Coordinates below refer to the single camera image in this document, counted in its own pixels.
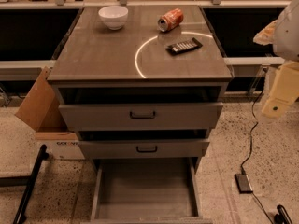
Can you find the black calculator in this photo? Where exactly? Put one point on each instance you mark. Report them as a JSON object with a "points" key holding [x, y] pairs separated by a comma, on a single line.
{"points": [[184, 46]]}

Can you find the grey drawer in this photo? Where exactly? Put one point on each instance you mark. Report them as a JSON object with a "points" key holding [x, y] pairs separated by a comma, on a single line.
{"points": [[125, 117], [146, 191], [133, 149]]}

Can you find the grey bottom drawer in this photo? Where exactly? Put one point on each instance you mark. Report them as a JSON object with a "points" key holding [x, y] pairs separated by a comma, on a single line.
{"points": [[146, 191]]}

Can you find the orange soda can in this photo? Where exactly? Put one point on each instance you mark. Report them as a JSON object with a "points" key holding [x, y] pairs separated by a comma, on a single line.
{"points": [[170, 20]]}

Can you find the grey middle drawer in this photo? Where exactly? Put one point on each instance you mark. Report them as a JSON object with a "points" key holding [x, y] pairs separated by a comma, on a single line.
{"points": [[133, 149]]}

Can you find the brown cardboard box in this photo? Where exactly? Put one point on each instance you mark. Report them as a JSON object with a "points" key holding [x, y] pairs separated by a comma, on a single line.
{"points": [[39, 110]]}

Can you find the black power adapter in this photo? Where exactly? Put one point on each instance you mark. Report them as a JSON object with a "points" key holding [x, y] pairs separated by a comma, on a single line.
{"points": [[243, 184]]}

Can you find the white ceramic bowl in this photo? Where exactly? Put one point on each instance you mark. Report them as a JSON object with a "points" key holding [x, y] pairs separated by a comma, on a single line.
{"points": [[113, 17]]}

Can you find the black wheeled base part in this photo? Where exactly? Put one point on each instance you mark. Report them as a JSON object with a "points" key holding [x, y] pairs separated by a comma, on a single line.
{"points": [[282, 217]]}

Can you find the grey top drawer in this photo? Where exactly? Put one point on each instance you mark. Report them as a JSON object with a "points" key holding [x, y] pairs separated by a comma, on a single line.
{"points": [[125, 117]]}

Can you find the grey drawer cabinet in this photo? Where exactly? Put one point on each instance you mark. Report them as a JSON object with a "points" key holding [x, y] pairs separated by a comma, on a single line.
{"points": [[132, 66]]}

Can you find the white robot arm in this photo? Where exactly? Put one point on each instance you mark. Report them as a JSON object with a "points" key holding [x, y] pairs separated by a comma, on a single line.
{"points": [[283, 34]]}

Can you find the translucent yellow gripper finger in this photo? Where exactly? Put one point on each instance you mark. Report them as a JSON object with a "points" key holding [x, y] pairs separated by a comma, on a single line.
{"points": [[266, 35]]}

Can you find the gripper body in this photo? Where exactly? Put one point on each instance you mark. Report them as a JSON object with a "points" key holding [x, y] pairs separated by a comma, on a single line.
{"points": [[288, 36]]}

